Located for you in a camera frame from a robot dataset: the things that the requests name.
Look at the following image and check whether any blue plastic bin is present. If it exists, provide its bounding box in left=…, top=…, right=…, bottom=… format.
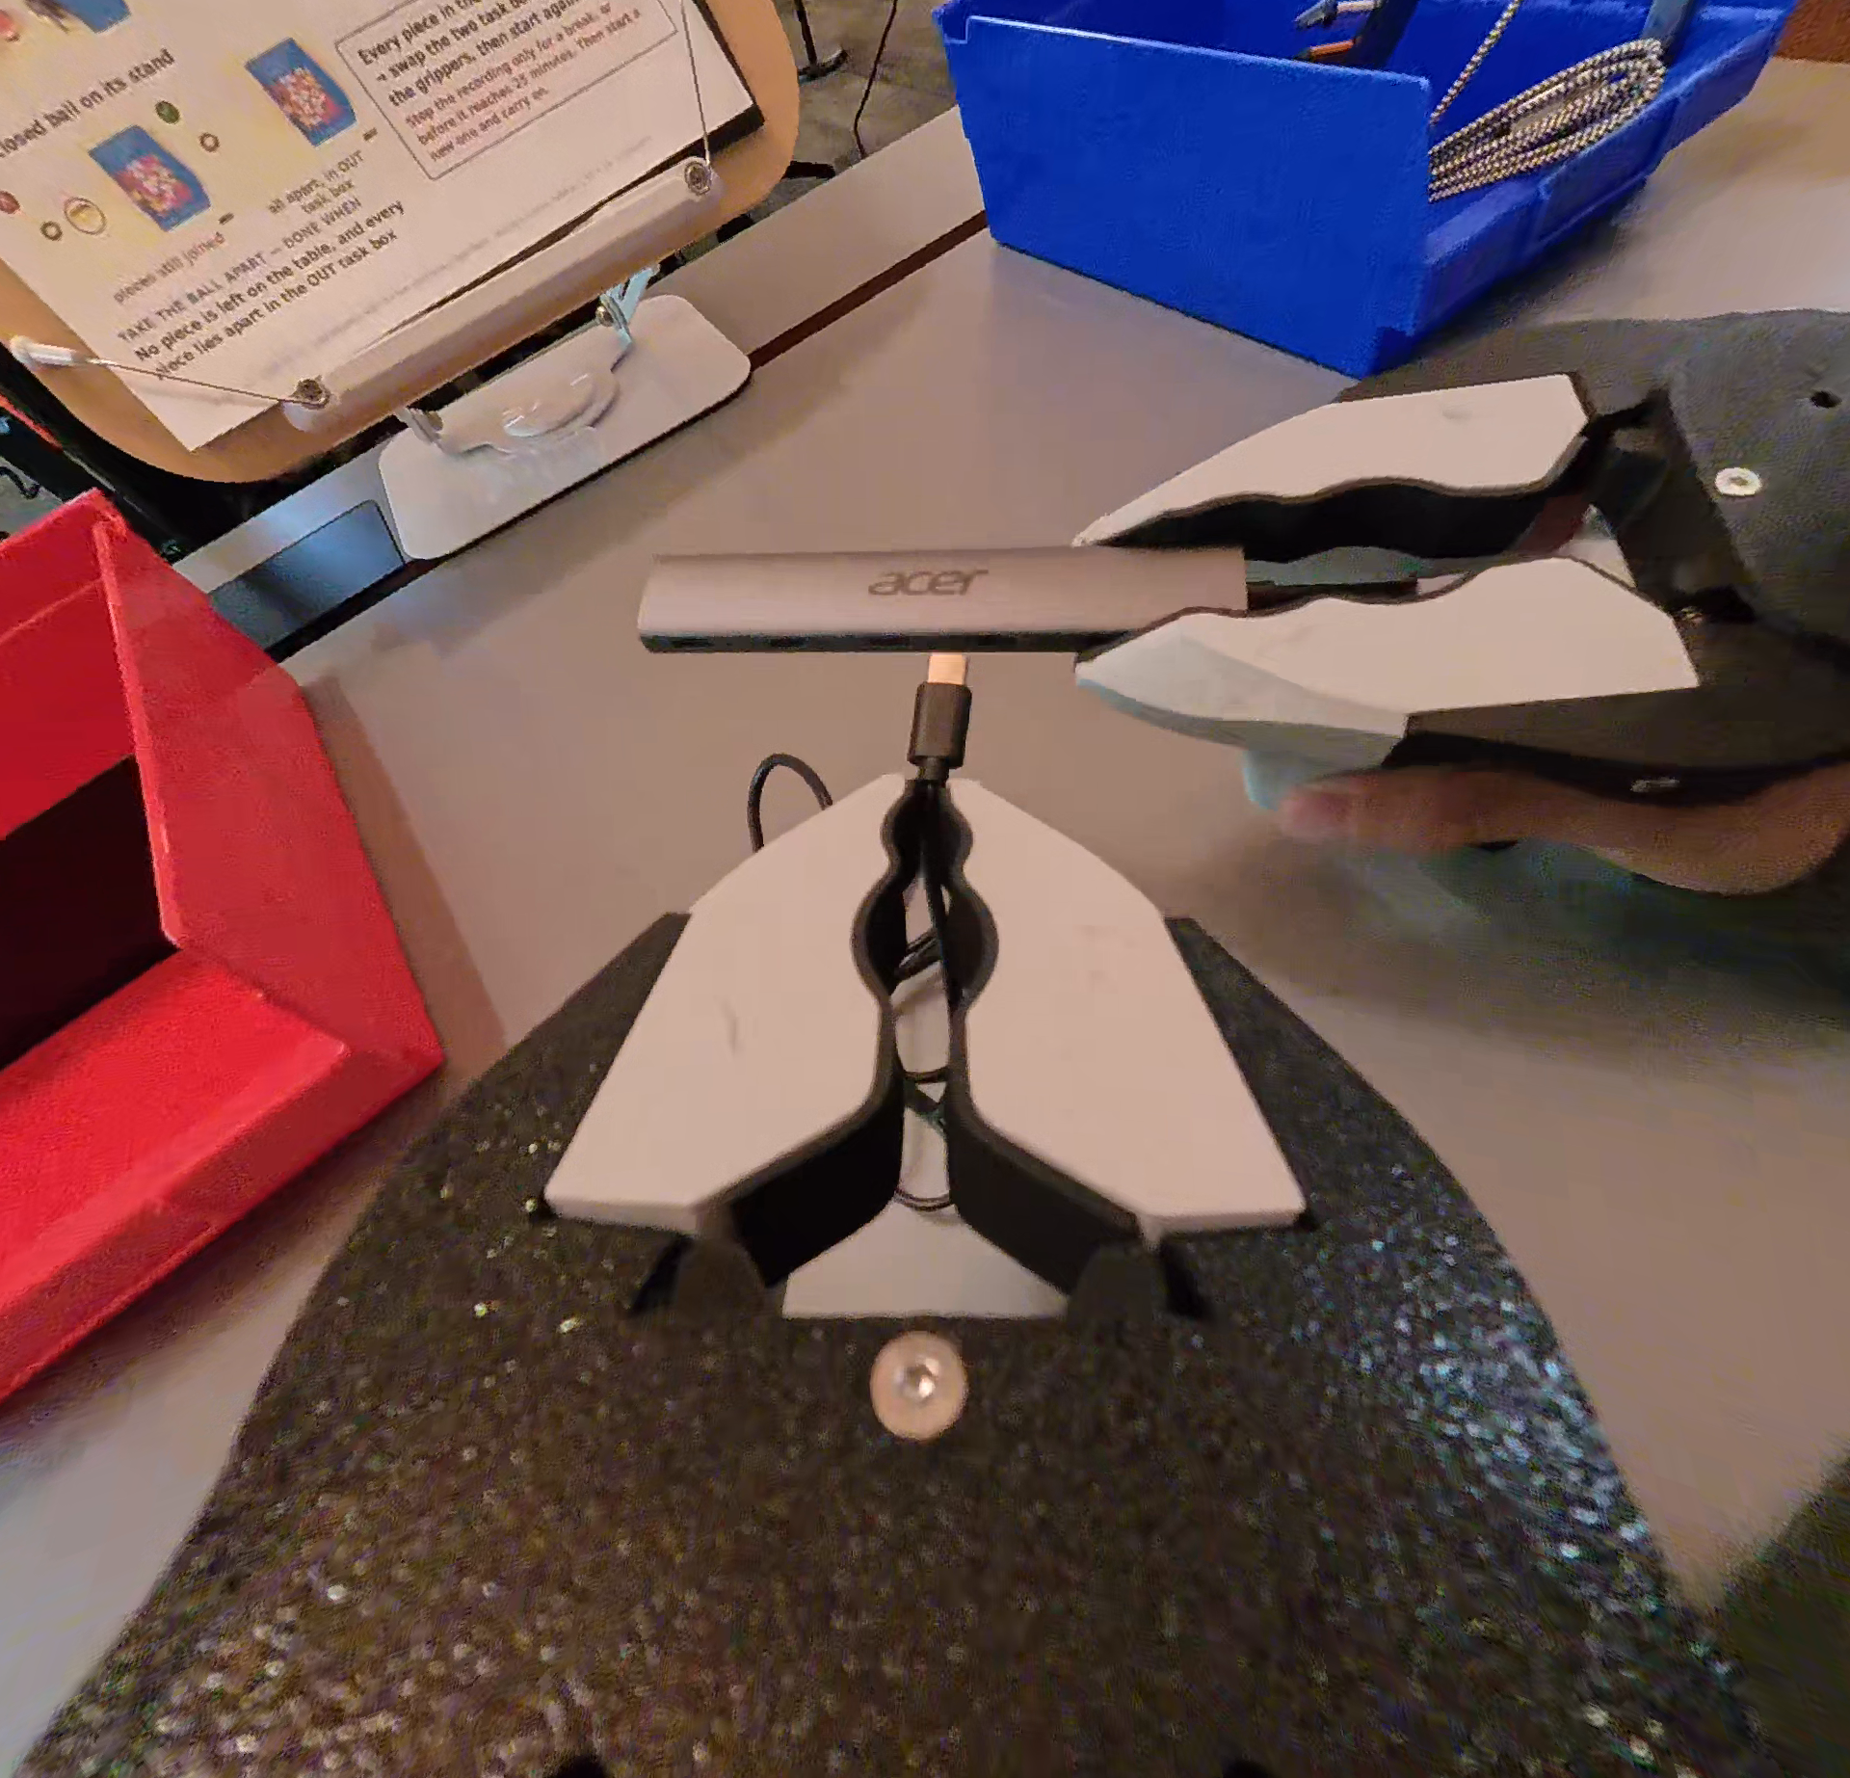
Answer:
left=931, top=0, right=1821, bottom=378

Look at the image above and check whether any black usb-c cable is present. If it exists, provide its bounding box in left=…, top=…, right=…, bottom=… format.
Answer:
left=746, top=650, right=1000, bottom=1219

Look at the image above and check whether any red plastic bin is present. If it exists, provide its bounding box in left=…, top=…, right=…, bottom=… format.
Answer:
left=0, top=488, right=445, bottom=1404

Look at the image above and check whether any grey usb hub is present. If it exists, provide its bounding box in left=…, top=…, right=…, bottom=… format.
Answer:
left=638, top=546, right=1253, bottom=656

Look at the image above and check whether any person's right hand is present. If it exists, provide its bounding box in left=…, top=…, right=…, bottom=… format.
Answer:
left=1278, top=770, right=1850, bottom=895

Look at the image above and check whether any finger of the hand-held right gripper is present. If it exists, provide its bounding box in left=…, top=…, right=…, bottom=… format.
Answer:
left=1075, top=372, right=1636, bottom=573
left=1071, top=552, right=1705, bottom=814

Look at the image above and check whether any braided grey cable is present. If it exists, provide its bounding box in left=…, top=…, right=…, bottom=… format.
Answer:
left=1293, top=0, right=1700, bottom=204

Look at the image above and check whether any printed instruction sheet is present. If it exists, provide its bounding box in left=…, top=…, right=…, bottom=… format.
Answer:
left=0, top=0, right=761, bottom=453

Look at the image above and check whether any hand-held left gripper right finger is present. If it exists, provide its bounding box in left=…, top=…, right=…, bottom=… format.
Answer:
left=925, top=777, right=1312, bottom=1296

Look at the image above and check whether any instruction sheet on stand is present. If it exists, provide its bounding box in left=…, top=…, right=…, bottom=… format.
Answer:
left=0, top=0, right=804, bottom=565

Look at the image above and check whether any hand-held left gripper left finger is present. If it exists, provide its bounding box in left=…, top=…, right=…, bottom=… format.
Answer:
left=541, top=773, right=927, bottom=1288

